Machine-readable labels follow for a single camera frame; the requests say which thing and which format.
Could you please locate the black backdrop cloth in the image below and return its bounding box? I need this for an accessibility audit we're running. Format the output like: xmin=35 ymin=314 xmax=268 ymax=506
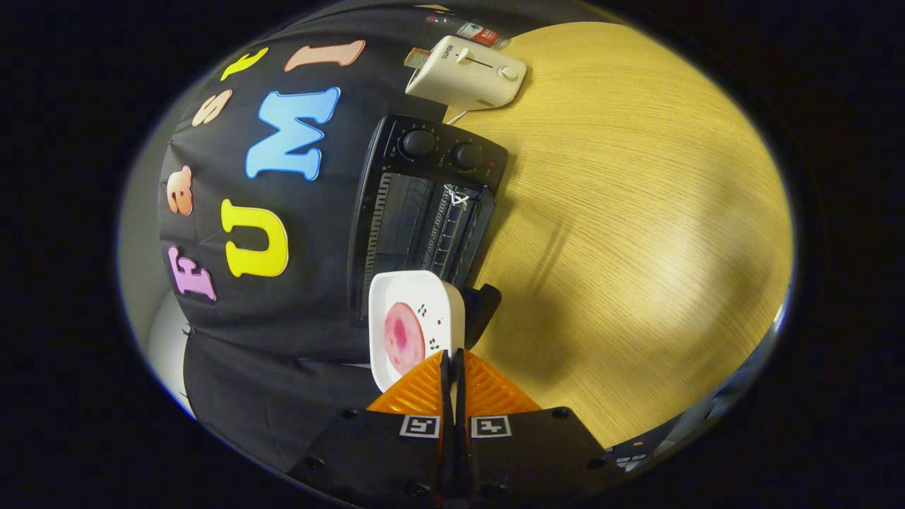
xmin=157 ymin=4 xmax=510 ymax=474

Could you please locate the clear plastic water bottle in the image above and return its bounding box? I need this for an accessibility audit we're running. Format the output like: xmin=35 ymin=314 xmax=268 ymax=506
xmin=424 ymin=14 xmax=510 ymax=49

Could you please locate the white square plate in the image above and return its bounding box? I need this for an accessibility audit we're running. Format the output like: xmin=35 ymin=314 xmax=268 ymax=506
xmin=368 ymin=270 xmax=466 ymax=394

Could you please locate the black toaster oven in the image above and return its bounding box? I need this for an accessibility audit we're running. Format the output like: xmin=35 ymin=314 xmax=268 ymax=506
xmin=346 ymin=115 xmax=510 ymax=351

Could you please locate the white toaster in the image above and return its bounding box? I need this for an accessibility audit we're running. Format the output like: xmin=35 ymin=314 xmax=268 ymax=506
xmin=405 ymin=35 xmax=528 ymax=110

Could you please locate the pink round ham slice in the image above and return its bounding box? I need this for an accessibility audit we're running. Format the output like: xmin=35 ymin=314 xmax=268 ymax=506
xmin=383 ymin=302 xmax=427 ymax=376

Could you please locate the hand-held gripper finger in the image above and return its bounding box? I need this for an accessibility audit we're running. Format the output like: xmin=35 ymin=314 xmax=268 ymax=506
xmin=286 ymin=349 xmax=457 ymax=509
xmin=455 ymin=349 xmax=626 ymax=509

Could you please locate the dark device with small buttons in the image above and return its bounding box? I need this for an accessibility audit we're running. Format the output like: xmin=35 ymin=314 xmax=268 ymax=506
xmin=607 ymin=433 xmax=672 ymax=471

